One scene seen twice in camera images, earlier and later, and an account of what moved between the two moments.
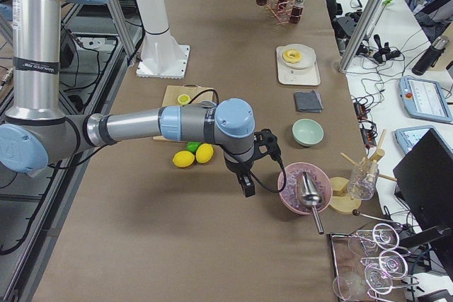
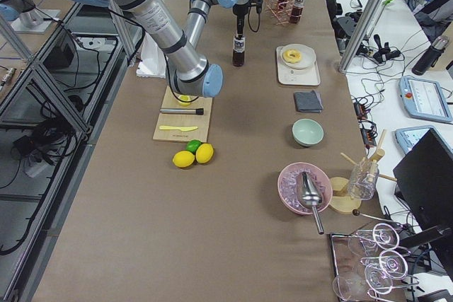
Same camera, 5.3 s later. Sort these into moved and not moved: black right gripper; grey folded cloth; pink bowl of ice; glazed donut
Moved: black right gripper
Not moved: pink bowl of ice; glazed donut; grey folded cloth
